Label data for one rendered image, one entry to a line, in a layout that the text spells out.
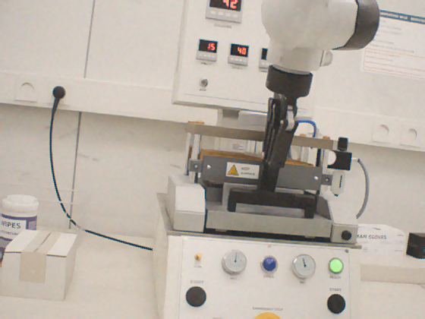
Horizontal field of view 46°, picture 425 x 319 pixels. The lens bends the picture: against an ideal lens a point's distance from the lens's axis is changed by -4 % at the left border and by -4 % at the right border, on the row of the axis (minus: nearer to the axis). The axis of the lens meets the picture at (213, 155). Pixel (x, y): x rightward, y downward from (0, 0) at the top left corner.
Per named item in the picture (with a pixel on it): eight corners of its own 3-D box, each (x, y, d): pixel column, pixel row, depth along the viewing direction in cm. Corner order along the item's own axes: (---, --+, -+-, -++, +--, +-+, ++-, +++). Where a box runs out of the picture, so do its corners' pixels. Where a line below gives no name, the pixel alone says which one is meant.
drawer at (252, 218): (187, 204, 115) (192, 169, 115) (283, 213, 119) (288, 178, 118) (205, 232, 86) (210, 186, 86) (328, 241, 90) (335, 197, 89)
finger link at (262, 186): (279, 162, 91) (281, 164, 91) (272, 197, 94) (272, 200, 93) (263, 161, 91) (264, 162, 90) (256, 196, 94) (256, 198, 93)
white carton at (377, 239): (318, 244, 154) (321, 220, 154) (380, 246, 161) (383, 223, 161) (338, 254, 143) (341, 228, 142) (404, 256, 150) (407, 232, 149)
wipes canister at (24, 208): (3, 252, 122) (7, 191, 121) (38, 256, 122) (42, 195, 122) (-8, 261, 113) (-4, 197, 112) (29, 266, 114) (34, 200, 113)
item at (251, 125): (179, 162, 120) (185, 105, 119) (307, 175, 124) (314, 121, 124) (190, 172, 96) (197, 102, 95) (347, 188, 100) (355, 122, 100)
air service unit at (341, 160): (294, 193, 124) (302, 131, 124) (350, 198, 127) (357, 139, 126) (301, 196, 119) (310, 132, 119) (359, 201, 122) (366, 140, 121)
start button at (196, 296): (186, 304, 82) (187, 288, 83) (203, 306, 82) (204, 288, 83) (187, 304, 81) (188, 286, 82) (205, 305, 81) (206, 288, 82)
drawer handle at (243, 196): (226, 210, 89) (229, 186, 88) (310, 216, 91) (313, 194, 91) (228, 212, 87) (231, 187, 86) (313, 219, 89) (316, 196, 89)
